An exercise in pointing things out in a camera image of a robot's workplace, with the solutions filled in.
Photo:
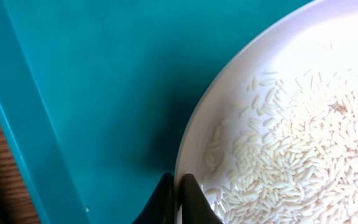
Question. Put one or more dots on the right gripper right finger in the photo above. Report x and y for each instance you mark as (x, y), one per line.
(195, 207)

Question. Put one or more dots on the pile of white rice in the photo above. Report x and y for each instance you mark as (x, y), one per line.
(288, 152)

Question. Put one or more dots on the teal plastic serving tray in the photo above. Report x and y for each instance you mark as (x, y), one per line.
(95, 95)

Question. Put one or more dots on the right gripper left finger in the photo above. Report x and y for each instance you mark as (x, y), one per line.
(160, 208)

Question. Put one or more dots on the large white plate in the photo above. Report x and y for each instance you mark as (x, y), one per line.
(320, 36)

